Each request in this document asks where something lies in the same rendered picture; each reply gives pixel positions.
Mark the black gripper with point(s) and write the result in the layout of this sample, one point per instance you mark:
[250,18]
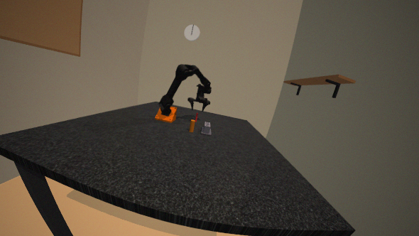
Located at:
[192,100]

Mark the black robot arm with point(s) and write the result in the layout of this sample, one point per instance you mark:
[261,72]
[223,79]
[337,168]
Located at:
[181,73]

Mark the orange cylinder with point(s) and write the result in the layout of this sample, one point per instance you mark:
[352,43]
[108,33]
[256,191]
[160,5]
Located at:
[192,124]

